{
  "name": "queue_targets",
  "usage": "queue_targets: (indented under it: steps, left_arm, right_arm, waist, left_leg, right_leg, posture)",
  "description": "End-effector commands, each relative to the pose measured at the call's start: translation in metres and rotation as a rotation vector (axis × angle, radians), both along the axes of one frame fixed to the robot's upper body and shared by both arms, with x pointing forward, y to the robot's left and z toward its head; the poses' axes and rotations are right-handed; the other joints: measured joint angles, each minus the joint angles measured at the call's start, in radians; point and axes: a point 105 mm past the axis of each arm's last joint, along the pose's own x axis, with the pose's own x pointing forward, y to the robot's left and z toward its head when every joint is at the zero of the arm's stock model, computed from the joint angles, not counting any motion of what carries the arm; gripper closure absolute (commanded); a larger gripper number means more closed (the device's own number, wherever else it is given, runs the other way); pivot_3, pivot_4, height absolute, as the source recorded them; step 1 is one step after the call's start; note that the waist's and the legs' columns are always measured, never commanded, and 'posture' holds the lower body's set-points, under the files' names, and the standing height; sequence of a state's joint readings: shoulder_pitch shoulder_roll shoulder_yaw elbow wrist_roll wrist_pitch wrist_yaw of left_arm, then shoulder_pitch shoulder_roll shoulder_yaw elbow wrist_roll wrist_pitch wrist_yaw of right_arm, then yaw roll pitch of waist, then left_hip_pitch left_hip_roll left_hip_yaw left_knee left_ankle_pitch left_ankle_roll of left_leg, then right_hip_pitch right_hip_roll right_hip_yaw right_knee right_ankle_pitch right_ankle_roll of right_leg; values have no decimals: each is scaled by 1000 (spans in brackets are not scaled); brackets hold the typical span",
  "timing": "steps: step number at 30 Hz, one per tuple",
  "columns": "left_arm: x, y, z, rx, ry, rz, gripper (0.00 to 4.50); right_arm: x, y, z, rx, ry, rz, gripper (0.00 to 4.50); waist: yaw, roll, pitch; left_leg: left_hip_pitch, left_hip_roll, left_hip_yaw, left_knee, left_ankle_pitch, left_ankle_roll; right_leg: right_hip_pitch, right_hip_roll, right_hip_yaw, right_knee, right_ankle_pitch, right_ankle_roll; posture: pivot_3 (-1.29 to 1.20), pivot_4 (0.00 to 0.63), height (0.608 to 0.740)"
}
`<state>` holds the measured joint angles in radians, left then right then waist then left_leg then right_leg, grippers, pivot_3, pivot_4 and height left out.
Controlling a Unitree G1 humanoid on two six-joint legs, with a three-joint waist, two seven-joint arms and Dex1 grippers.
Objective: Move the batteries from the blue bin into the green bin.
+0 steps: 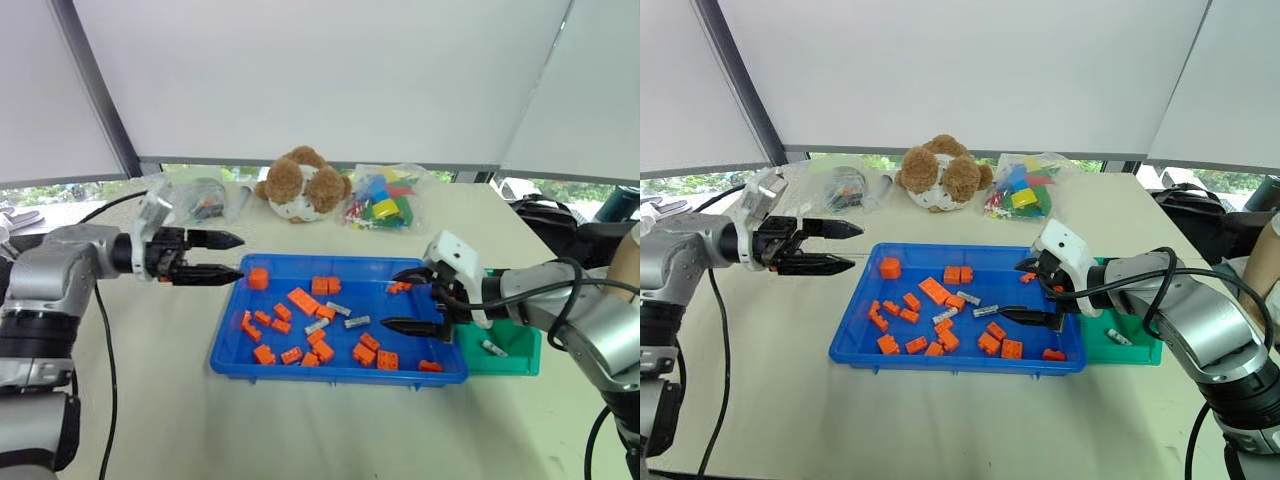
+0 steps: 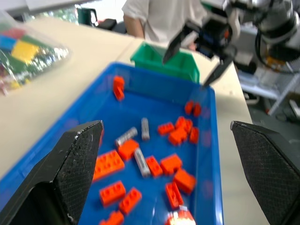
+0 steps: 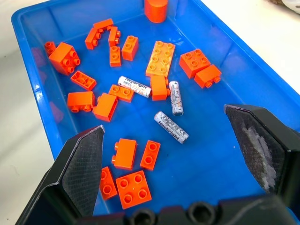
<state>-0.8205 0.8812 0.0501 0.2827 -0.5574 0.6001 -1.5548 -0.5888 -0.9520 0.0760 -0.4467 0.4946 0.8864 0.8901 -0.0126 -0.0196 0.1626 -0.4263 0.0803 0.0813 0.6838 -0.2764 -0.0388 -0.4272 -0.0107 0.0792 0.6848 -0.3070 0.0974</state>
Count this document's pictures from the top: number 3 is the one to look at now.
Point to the white AA battery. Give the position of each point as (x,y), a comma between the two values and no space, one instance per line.
(134,86)
(171,127)
(176,98)

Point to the white rounded object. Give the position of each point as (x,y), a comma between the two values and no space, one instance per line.
(291,4)

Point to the orange cylinder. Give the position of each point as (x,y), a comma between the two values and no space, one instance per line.
(155,10)

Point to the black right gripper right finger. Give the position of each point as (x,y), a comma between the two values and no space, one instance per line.
(262,140)

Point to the light orange eight-stud plate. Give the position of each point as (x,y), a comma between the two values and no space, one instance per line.
(160,58)

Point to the blue plastic bin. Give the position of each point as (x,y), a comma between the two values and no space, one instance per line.
(206,140)

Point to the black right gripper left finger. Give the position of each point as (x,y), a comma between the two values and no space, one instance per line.
(79,168)

